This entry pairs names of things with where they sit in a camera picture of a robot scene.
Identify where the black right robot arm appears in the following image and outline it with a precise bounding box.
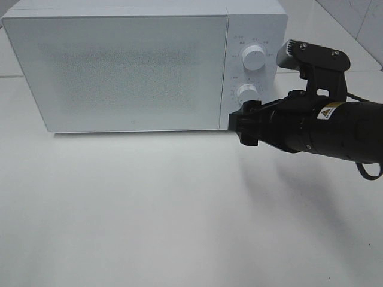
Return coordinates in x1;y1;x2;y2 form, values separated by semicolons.
228;39;382;164

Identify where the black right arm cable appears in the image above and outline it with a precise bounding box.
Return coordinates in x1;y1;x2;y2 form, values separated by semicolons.
345;91;383;181

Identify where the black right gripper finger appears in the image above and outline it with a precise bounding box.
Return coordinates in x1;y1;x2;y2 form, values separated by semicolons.
241;100;280;118
229;110;275;146

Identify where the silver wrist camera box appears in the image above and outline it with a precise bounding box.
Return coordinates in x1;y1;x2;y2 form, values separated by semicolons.
276;39;308;71

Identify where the white microwave knob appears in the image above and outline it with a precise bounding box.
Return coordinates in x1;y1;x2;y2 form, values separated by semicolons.
241;44;266;71
236;84;259;105

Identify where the white microwave oven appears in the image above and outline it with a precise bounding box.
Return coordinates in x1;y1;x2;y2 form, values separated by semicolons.
1;1;288;133

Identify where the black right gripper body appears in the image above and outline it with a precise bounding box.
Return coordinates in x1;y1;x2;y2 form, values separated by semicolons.
272;43;351;152

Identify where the white microwave door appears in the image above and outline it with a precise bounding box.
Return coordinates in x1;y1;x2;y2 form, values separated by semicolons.
4;16;227;133

